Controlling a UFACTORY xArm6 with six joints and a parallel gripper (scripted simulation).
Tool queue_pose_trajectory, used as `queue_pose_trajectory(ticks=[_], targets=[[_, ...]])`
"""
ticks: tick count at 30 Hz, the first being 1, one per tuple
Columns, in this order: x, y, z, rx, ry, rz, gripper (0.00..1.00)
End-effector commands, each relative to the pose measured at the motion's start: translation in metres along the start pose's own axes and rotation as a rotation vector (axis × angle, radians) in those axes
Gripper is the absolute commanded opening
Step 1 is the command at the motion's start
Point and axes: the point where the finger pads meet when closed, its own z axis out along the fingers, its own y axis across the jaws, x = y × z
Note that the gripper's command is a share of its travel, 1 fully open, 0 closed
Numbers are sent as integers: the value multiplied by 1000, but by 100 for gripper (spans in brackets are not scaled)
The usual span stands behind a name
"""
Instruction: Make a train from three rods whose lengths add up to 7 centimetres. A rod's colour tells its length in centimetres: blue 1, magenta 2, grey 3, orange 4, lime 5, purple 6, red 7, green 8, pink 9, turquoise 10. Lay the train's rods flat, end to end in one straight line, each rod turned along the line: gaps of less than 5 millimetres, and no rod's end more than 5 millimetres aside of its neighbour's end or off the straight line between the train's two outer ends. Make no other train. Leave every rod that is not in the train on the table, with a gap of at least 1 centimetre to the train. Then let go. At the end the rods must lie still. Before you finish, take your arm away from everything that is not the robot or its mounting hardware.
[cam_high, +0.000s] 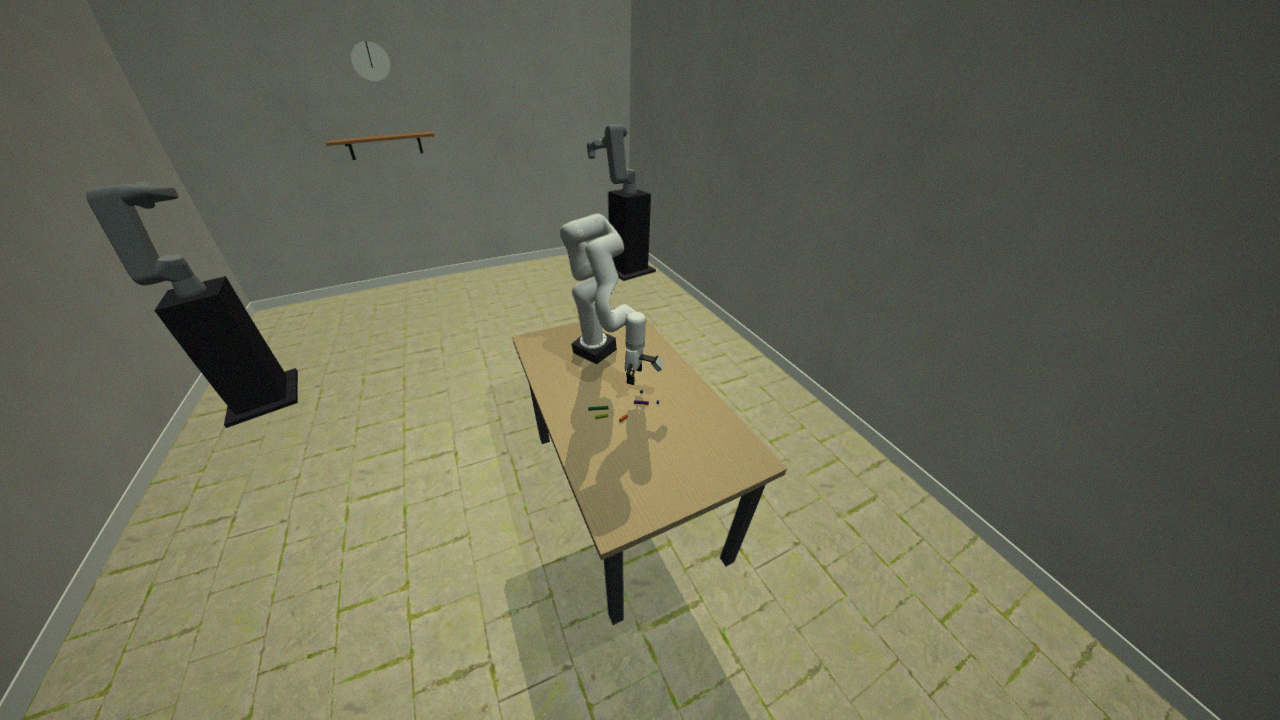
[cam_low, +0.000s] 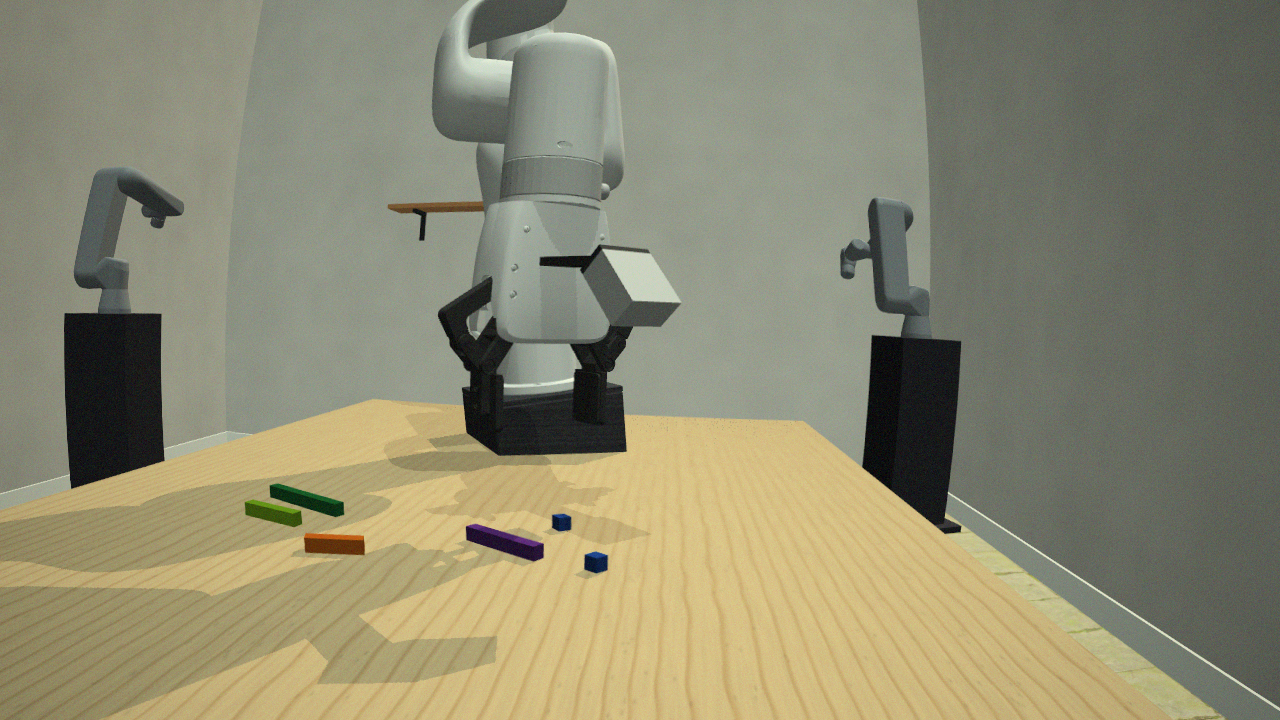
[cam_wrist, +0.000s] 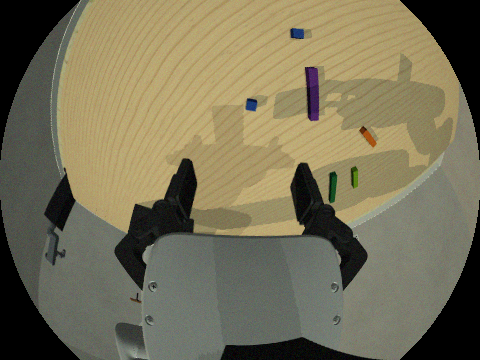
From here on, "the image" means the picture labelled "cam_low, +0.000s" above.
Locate lime green rod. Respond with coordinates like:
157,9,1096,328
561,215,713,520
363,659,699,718
244,500,302,527

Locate purple rod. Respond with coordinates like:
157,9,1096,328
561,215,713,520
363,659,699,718
466,524,544,561

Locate orange rod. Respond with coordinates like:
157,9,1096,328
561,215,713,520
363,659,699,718
305,533,365,555

